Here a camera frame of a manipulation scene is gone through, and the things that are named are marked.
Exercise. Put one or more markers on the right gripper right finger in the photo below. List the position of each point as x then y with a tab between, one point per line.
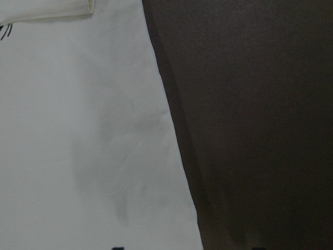
261	247

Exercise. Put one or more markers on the cream long-sleeve cat shirt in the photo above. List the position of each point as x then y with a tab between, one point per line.
89	155

